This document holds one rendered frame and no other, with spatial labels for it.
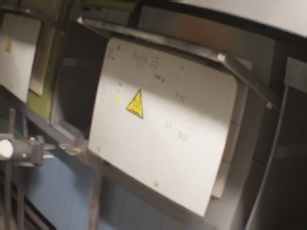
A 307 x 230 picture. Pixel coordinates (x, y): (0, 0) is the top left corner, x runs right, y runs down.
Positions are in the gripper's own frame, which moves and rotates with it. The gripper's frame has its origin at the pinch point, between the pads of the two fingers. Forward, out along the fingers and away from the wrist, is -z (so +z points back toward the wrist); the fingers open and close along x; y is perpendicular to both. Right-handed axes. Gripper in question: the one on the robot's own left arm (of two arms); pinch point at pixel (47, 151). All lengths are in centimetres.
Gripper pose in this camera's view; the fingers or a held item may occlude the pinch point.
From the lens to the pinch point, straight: 203.2
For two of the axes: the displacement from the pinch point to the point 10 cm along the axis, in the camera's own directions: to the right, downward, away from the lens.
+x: 1.9, -9.6, -2.1
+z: -7.7, -0.2, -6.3
